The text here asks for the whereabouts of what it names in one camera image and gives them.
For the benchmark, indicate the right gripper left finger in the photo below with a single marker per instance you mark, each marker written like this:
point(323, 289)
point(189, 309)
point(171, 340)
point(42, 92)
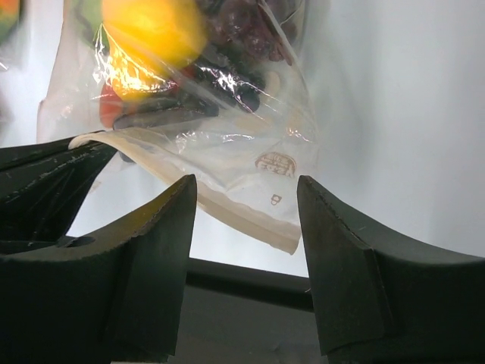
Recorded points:
point(113, 295)

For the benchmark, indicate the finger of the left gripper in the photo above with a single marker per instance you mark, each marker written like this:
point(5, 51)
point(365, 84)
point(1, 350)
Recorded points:
point(44, 185)

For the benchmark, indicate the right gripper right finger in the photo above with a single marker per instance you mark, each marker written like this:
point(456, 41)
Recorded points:
point(380, 296)

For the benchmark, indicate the yellow fake lemon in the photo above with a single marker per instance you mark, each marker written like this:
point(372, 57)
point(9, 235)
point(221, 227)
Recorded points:
point(148, 40)

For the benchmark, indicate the clear zip top bag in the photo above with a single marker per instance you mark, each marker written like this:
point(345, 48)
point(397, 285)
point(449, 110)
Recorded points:
point(246, 164)

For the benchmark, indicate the dark fake grapes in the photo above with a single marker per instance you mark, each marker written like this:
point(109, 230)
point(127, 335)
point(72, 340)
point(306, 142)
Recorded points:
point(243, 36)

